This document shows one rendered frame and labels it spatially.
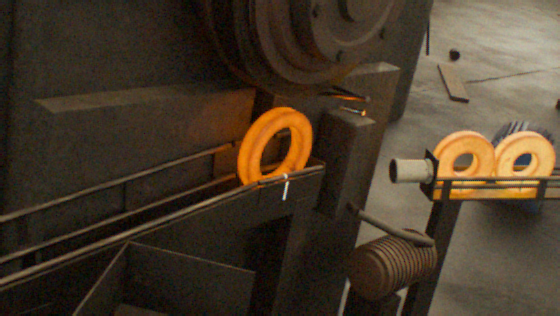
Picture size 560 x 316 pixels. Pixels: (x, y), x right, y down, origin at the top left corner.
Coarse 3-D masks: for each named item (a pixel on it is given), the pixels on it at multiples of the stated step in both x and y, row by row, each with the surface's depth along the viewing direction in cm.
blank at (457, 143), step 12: (456, 132) 183; (468, 132) 182; (444, 144) 181; (456, 144) 181; (468, 144) 181; (480, 144) 182; (444, 156) 181; (456, 156) 182; (480, 156) 183; (492, 156) 184; (444, 168) 183; (468, 168) 187; (480, 168) 185; (492, 168) 185; (456, 192) 186
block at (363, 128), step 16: (336, 112) 171; (336, 128) 170; (352, 128) 167; (368, 128) 169; (320, 144) 174; (336, 144) 170; (352, 144) 168; (368, 144) 172; (336, 160) 171; (352, 160) 170; (336, 176) 172; (352, 176) 172; (320, 192) 176; (336, 192) 173; (352, 192) 175; (320, 208) 177; (336, 208) 174
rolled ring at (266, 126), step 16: (272, 112) 151; (288, 112) 152; (256, 128) 149; (272, 128) 150; (304, 128) 157; (256, 144) 148; (304, 144) 159; (240, 160) 150; (256, 160) 150; (288, 160) 161; (304, 160) 161; (240, 176) 153; (256, 176) 152; (272, 176) 159
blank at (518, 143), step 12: (516, 132) 186; (528, 132) 186; (504, 144) 185; (516, 144) 184; (528, 144) 185; (540, 144) 185; (504, 156) 185; (516, 156) 185; (540, 156) 187; (552, 156) 187; (504, 168) 186; (528, 168) 190; (540, 168) 188; (552, 168) 189; (516, 192) 190
